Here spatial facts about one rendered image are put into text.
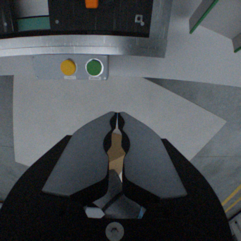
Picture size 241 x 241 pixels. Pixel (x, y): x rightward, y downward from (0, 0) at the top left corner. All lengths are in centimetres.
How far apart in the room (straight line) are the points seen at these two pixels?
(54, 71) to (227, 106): 185
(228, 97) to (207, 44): 140
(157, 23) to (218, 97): 153
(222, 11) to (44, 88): 57
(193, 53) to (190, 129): 32
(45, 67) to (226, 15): 45
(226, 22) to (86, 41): 33
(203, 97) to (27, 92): 160
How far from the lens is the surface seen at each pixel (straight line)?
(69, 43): 41
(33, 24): 45
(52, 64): 42
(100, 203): 54
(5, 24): 47
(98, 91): 52
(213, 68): 59
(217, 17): 39
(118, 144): 56
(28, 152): 85
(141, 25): 37
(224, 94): 185
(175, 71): 52
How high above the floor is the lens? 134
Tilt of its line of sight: 57 degrees down
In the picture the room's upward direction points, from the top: 179 degrees clockwise
